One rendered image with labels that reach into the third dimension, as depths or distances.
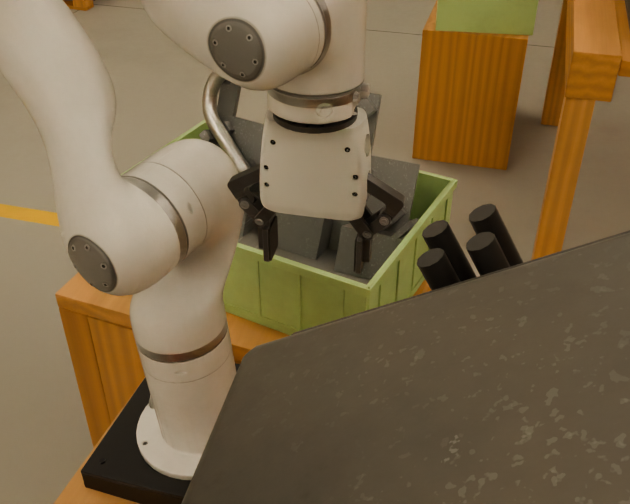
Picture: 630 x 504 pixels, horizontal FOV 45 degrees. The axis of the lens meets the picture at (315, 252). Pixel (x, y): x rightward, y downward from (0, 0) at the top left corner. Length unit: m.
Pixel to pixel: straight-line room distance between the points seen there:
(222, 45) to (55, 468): 1.90
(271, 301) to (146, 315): 0.49
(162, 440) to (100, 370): 0.59
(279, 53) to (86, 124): 0.34
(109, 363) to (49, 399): 0.90
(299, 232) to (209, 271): 0.60
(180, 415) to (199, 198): 0.31
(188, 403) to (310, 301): 0.41
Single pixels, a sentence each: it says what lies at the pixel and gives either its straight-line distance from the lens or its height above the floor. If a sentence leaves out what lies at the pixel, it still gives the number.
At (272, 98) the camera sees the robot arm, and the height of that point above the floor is 1.47.
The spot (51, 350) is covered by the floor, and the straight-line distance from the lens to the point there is 2.72.
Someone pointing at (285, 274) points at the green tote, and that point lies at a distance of 1.35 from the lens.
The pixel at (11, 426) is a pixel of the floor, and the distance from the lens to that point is 2.51.
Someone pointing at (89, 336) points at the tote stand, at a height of 0.70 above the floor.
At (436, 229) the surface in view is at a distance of 0.26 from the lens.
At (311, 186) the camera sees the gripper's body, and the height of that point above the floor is 1.39.
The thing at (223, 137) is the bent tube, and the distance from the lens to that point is 1.62.
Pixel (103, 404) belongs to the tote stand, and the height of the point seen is 0.50.
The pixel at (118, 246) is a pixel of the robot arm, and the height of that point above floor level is 1.29.
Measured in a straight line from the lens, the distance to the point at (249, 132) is 1.64.
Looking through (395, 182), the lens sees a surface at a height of 0.99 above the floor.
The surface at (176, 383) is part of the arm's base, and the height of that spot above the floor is 1.04.
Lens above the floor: 1.74
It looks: 35 degrees down
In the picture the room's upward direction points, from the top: straight up
